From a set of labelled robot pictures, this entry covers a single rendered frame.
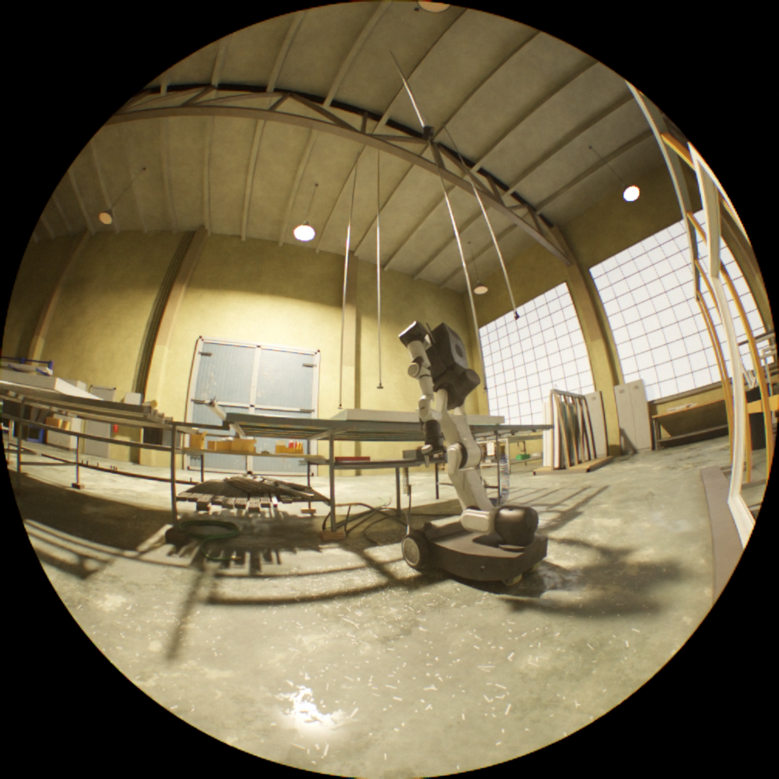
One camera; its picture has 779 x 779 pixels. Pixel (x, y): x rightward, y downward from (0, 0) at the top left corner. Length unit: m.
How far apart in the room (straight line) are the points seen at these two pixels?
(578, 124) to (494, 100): 2.58
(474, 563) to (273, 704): 0.95
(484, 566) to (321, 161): 8.98
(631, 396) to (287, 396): 9.98
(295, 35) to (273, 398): 9.85
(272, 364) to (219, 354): 1.72
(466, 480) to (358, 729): 1.19
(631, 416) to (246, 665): 8.44
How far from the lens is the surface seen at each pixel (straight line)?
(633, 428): 8.38
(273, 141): 8.77
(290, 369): 8.54
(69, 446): 9.91
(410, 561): 1.55
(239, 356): 8.61
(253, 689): 0.86
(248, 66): 8.34
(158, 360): 8.78
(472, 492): 1.42
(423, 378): 1.41
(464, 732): 0.74
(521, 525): 1.24
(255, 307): 9.39
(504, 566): 1.23
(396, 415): 1.84
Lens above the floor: 0.63
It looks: 14 degrees up
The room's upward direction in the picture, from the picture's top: 2 degrees counter-clockwise
